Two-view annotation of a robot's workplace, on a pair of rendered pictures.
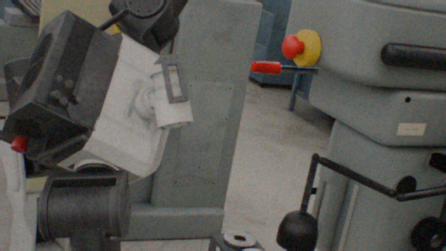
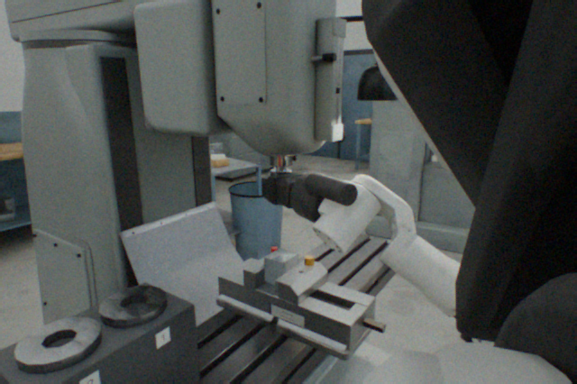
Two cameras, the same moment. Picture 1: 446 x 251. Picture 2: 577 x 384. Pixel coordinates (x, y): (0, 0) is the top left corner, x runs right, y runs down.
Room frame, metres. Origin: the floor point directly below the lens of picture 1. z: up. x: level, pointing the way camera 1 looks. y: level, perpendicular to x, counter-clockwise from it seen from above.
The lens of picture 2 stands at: (1.48, 0.38, 1.43)
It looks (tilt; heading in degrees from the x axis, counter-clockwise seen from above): 15 degrees down; 242
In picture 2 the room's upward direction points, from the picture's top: straight up
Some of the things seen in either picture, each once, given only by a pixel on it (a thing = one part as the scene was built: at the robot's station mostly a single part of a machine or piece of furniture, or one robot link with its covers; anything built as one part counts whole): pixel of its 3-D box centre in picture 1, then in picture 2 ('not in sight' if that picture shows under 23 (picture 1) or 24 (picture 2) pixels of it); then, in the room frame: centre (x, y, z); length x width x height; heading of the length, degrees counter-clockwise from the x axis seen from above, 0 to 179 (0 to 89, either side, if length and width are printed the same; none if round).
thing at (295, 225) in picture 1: (299, 227); (378, 82); (1.01, -0.17, 1.44); 0.07 x 0.07 x 0.06
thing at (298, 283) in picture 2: not in sight; (302, 280); (1.11, -0.27, 1.03); 0.12 x 0.06 x 0.04; 28
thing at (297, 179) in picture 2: not in sight; (304, 194); (1.13, -0.23, 1.24); 0.13 x 0.12 x 0.10; 3
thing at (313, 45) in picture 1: (306, 48); not in sight; (1.03, -0.12, 1.76); 0.06 x 0.02 x 0.06; 28
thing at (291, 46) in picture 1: (293, 47); not in sight; (1.02, -0.10, 1.76); 0.04 x 0.03 x 0.04; 28
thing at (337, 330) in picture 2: not in sight; (292, 291); (1.12, -0.29, 0.99); 0.35 x 0.15 x 0.11; 118
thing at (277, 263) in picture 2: not in sight; (281, 267); (1.14, -0.32, 1.05); 0.06 x 0.05 x 0.06; 28
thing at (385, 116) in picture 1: (417, 101); not in sight; (1.15, -0.36, 1.68); 0.34 x 0.24 x 0.10; 118
